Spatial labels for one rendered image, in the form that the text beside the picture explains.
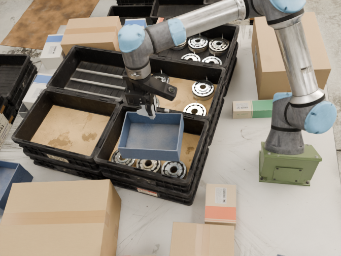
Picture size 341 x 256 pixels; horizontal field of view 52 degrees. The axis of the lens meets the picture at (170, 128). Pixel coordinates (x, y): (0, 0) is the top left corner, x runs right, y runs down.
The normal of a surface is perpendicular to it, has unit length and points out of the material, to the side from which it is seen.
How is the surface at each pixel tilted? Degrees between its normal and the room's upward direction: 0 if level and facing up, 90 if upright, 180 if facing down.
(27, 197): 0
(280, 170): 90
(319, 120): 61
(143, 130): 1
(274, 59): 0
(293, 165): 90
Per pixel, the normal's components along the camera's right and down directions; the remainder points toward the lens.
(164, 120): -0.13, 0.83
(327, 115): 0.33, 0.33
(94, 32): -0.11, -0.57
